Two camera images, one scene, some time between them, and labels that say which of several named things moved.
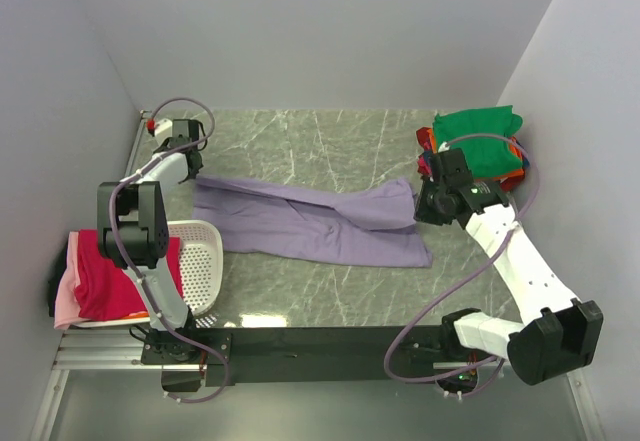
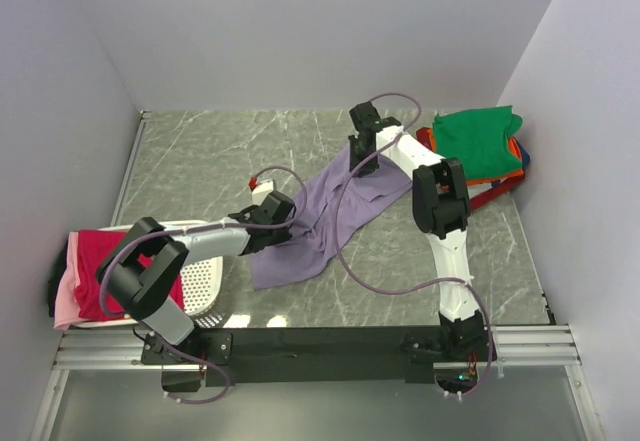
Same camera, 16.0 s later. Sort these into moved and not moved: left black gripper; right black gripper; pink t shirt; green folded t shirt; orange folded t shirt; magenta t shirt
Moved: right black gripper; left black gripper
Not moved: pink t shirt; green folded t shirt; orange folded t shirt; magenta t shirt
